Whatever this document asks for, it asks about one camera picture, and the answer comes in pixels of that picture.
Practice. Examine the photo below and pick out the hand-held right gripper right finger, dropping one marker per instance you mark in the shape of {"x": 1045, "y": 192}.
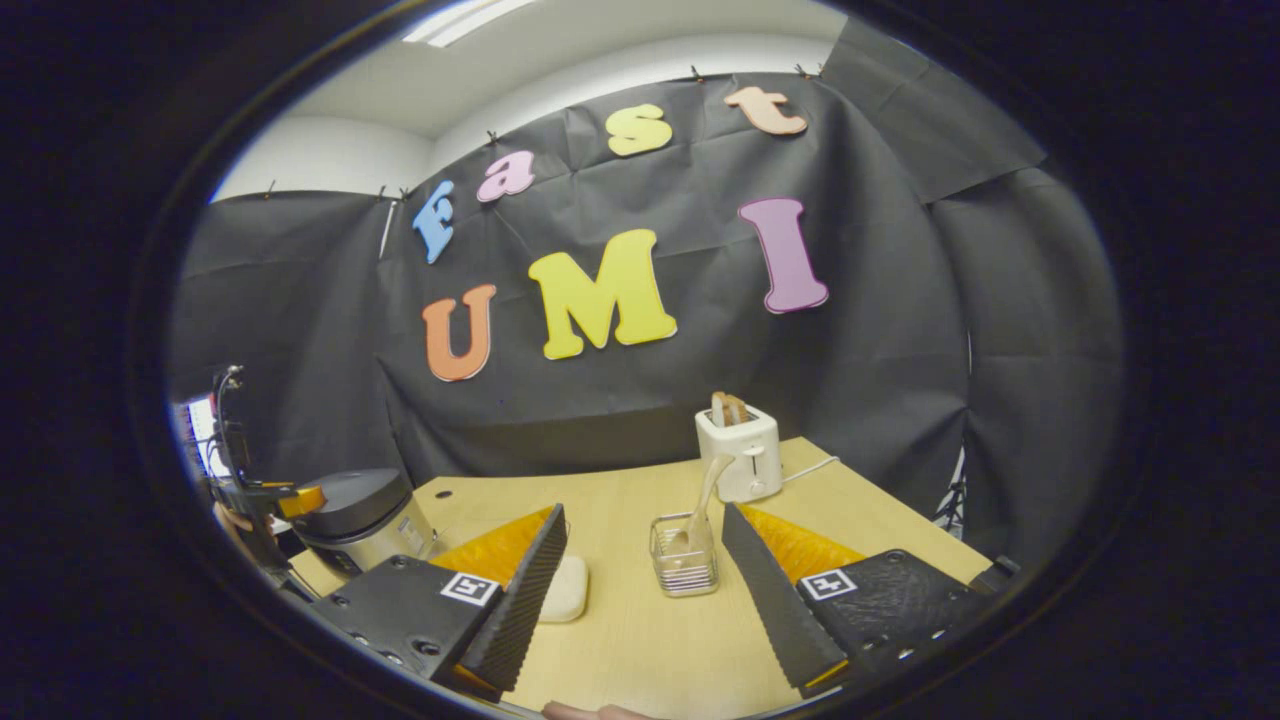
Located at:
{"x": 775, "y": 610}

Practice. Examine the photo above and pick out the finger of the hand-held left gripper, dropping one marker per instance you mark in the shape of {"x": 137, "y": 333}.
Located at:
{"x": 305, "y": 500}

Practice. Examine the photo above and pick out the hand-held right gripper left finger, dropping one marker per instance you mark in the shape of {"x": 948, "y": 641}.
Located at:
{"x": 515, "y": 610}

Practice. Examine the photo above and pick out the clear plastic rice container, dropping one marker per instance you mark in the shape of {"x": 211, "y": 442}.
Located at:
{"x": 565, "y": 590}

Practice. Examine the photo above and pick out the dark silver rice cooker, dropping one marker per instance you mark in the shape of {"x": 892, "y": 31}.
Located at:
{"x": 360, "y": 510}

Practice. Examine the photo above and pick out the wooden spoon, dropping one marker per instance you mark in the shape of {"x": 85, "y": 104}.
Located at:
{"x": 712, "y": 490}

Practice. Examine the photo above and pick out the computer monitor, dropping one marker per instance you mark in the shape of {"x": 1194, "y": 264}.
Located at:
{"x": 200, "y": 430}

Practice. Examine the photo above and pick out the white toaster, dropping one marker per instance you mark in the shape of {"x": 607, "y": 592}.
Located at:
{"x": 745, "y": 455}

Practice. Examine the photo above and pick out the toasted bread slice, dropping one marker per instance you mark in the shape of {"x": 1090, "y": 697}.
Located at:
{"x": 728, "y": 408}

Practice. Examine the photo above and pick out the dark metal stand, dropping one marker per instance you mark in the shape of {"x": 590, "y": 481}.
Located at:
{"x": 955, "y": 500}

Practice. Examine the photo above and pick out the black backdrop cloth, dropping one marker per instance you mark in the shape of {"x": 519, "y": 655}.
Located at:
{"x": 850, "y": 350}

